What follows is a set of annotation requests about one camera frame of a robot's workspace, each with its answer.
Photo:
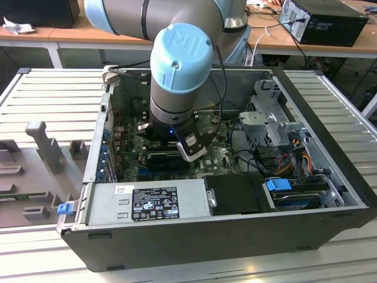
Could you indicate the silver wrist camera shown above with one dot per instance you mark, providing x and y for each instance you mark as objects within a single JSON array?
[{"x": 191, "y": 150}]

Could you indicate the wooden desk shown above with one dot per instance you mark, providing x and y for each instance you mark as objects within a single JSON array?
[
  {"x": 274, "y": 44},
  {"x": 29, "y": 36}
]

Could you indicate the metal drive cage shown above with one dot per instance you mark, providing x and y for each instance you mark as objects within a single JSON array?
[{"x": 256, "y": 119}]

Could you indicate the graphics card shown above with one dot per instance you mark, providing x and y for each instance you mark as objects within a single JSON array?
[{"x": 162, "y": 163}]

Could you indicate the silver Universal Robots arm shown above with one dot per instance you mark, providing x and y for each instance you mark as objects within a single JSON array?
[{"x": 182, "y": 59}]

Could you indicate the coin cell battery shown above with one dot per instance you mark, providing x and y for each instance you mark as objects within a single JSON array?
[{"x": 215, "y": 119}]

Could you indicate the blue case latch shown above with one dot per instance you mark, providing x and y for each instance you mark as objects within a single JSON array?
[{"x": 64, "y": 208}]

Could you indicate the silver power supply unit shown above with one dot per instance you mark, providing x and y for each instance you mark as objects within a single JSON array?
[{"x": 103, "y": 203}]

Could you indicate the hard disk in blue carrier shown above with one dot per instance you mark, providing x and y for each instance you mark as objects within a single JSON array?
[{"x": 277, "y": 188}]

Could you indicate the green RAM stick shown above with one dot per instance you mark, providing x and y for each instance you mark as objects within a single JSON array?
[{"x": 17, "y": 197}]

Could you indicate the black desktop computer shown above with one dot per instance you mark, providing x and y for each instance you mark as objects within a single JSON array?
[{"x": 332, "y": 29}]

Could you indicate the black plastic shroud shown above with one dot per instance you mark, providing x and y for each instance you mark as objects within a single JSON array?
[{"x": 235, "y": 194}]

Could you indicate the blue expansion slot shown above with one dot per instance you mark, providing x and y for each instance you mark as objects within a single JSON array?
[{"x": 144, "y": 171}]

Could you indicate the grey parts rack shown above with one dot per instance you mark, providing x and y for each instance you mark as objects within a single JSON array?
[{"x": 29, "y": 165}]

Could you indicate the crumpled white paper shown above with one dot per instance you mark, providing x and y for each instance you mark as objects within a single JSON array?
[{"x": 17, "y": 28}]

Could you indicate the green motherboard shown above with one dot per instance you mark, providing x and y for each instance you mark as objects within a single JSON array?
[{"x": 218, "y": 156}]

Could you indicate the black open PC case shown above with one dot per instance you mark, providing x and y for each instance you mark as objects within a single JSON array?
[{"x": 176, "y": 250}]

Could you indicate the black box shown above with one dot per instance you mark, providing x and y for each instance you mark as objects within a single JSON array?
[{"x": 38, "y": 13}]

